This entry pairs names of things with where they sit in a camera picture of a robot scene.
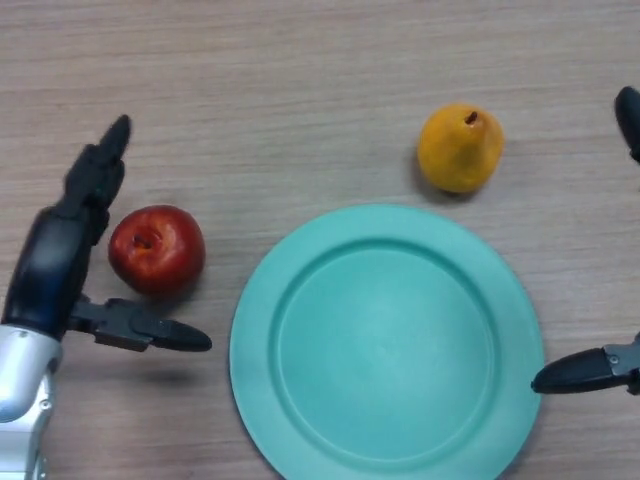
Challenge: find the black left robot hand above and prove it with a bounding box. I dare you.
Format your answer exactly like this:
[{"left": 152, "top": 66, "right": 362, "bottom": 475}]
[{"left": 1, "top": 114, "right": 214, "bottom": 354}]

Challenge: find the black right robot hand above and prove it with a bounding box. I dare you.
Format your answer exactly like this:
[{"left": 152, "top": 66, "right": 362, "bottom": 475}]
[{"left": 530, "top": 85, "right": 640, "bottom": 396}]

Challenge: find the red apple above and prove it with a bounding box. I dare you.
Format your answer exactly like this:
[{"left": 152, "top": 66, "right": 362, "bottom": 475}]
[{"left": 107, "top": 203, "right": 207, "bottom": 296}]

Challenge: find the green round plate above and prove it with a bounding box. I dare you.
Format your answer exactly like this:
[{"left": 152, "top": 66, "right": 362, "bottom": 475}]
[{"left": 229, "top": 203, "right": 545, "bottom": 480}]

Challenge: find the yellow pear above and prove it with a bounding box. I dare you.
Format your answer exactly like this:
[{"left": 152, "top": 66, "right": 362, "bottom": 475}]
[{"left": 417, "top": 102, "right": 505, "bottom": 195}]

